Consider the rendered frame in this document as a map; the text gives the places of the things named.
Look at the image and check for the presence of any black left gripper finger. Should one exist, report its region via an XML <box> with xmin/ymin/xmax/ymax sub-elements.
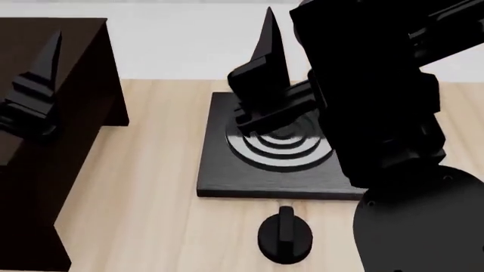
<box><xmin>10</xmin><ymin>29</ymin><xmax>64</xmax><ymax>136</ymax></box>

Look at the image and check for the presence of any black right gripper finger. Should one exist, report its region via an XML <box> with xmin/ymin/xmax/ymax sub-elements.
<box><xmin>226</xmin><ymin>6</ymin><xmax>281</xmax><ymax>115</ymax></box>
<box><xmin>271</xmin><ymin>16</ymin><xmax>293</xmax><ymax>100</ymax></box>

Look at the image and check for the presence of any black round ringed burner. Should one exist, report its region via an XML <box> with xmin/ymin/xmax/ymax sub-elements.
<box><xmin>225</xmin><ymin>109</ymin><xmax>336</xmax><ymax>172</ymax></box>

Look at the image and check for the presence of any black square stove plate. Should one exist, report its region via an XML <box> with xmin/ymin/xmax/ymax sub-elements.
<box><xmin>196</xmin><ymin>91</ymin><xmax>370</xmax><ymax>202</ymax></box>

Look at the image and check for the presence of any dark brown wooden cabinet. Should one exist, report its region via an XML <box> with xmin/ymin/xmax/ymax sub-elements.
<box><xmin>0</xmin><ymin>17</ymin><xmax>130</xmax><ymax>272</ymax></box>

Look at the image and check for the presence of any black round stove knob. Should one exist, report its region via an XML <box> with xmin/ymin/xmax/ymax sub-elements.
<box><xmin>256</xmin><ymin>206</ymin><xmax>315</xmax><ymax>263</ymax></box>

